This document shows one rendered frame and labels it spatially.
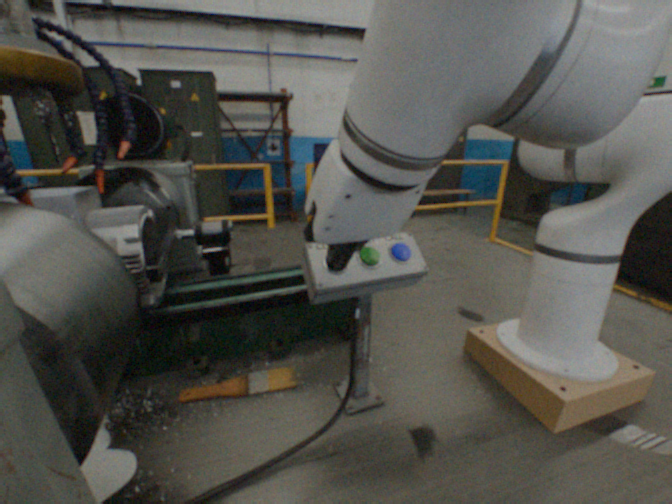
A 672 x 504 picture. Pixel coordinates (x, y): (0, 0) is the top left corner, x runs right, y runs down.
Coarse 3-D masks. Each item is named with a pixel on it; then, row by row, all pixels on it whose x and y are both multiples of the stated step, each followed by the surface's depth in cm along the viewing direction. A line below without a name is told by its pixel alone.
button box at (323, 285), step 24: (384, 240) 43; (408, 240) 44; (312, 264) 38; (360, 264) 39; (384, 264) 40; (408, 264) 41; (312, 288) 38; (336, 288) 37; (360, 288) 40; (384, 288) 43
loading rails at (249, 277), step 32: (192, 288) 64; (224, 288) 65; (256, 288) 68; (288, 288) 64; (160, 320) 52; (192, 320) 54; (224, 320) 57; (256, 320) 59; (288, 320) 62; (320, 320) 65; (160, 352) 54; (192, 352) 56; (224, 352) 59; (288, 352) 61
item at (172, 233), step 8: (168, 232) 65; (176, 232) 66; (160, 240) 61; (168, 240) 59; (176, 240) 65; (160, 248) 55; (168, 248) 56; (152, 256) 51; (160, 256) 51; (168, 256) 55; (152, 264) 47; (160, 264) 48; (168, 264) 54; (152, 272) 47; (160, 272) 47; (152, 280) 47; (160, 280) 47
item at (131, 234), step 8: (152, 216) 57; (136, 224) 47; (128, 232) 46; (136, 232) 46; (128, 240) 46; (136, 240) 47; (144, 296) 50; (152, 296) 51; (144, 304) 50; (152, 304) 51
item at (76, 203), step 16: (32, 192) 49; (48, 192) 50; (64, 192) 51; (80, 192) 46; (96, 192) 52; (48, 208) 43; (64, 208) 44; (80, 208) 45; (96, 208) 51; (80, 224) 45
